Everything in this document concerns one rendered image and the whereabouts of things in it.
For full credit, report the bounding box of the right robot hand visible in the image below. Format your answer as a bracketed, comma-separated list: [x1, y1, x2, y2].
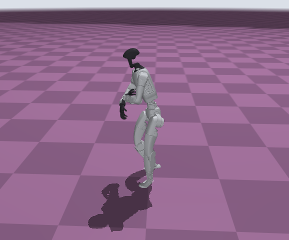
[119, 99, 127, 120]

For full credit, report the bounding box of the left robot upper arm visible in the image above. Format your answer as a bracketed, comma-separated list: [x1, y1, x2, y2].
[133, 72, 148, 105]

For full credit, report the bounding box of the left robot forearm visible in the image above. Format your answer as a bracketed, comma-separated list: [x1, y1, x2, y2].
[123, 95, 136, 104]

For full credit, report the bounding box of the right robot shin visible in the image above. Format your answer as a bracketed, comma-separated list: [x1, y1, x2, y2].
[134, 147, 157, 167]

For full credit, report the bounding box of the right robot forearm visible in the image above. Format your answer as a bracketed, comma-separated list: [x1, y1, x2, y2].
[119, 83, 131, 103]

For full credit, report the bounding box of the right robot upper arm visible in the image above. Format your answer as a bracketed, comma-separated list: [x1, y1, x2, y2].
[128, 69, 136, 92]

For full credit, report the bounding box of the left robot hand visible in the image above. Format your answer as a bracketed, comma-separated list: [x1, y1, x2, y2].
[125, 89, 136, 96]

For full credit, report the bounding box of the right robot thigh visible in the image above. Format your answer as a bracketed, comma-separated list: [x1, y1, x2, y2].
[133, 111, 149, 151]

